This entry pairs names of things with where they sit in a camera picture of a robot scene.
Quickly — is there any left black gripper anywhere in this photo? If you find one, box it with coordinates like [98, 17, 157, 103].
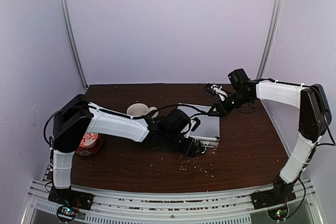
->
[164, 131, 203, 158]

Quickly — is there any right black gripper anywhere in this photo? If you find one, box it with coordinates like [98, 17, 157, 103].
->
[207, 90, 251, 117]

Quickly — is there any aluminium poker case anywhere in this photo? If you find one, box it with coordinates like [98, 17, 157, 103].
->
[177, 103, 221, 148]

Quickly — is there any white decorated mug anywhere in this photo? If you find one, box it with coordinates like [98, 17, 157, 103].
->
[127, 103, 159, 118]

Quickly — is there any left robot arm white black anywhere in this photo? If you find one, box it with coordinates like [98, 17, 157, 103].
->
[44, 94, 206, 205]

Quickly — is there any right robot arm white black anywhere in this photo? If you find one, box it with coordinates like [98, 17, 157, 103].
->
[205, 68, 332, 204]

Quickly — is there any red patterned bowl with lid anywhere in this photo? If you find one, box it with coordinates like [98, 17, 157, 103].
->
[76, 133, 104, 156]

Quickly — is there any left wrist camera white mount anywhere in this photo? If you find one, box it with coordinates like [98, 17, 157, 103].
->
[184, 117, 201, 138]

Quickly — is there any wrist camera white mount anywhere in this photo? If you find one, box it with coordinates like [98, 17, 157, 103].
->
[205, 83, 231, 101]
[184, 117, 201, 138]

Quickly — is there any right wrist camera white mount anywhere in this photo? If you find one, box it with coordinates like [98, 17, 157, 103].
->
[205, 83, 231, 101]

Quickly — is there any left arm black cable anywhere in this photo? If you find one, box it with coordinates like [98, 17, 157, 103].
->
[43, 102, 211, 151]

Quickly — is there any front aluminium rail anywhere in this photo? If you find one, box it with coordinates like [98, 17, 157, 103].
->
[18, 179, 327, 223]

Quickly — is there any right aluminium frame post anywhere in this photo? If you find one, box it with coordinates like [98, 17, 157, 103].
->
[257, 0, 284, 79]

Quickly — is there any aluminium frame post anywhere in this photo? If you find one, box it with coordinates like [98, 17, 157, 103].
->
[257, 0, 284, 79]
[60, 0, 89, 91]

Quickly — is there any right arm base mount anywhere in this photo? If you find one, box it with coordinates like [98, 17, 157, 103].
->
[251, 189, 296, 222]

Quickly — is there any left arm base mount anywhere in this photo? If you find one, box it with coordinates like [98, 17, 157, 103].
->
[48, 190, 94, 223]

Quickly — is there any left aluminium frame post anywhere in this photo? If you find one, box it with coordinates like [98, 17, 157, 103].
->
[60, 0, 89, 91]

